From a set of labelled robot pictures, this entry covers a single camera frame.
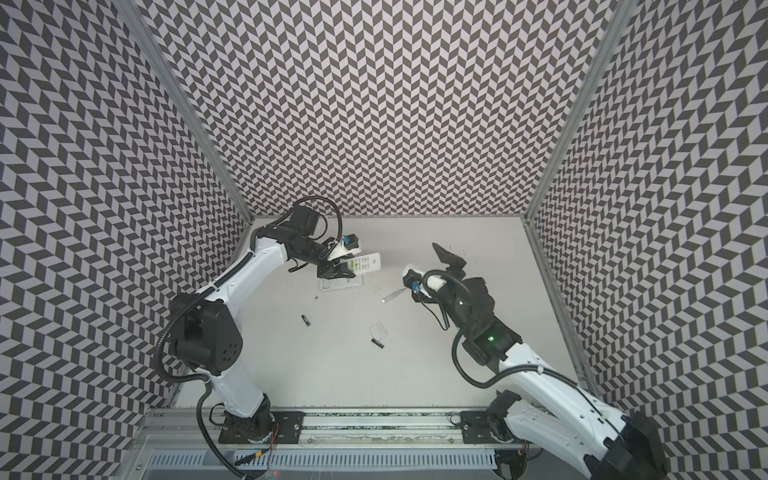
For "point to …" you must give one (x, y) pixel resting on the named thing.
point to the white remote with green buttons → (365, 263)
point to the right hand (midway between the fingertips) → (427, 263)
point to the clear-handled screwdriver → (392, 294)
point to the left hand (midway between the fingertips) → (349, 263)
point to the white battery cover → (377, 331)
